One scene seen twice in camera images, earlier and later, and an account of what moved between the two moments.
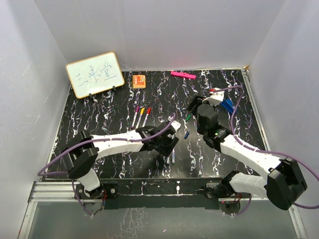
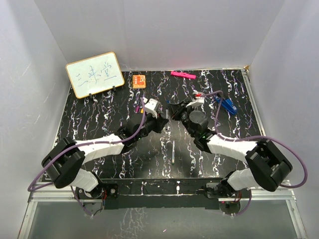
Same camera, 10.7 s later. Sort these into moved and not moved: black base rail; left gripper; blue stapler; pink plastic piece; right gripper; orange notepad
Moved: left gripper; right gripper
Not moved: blue stapler; black base rail; orange notepad; pink plastic piece
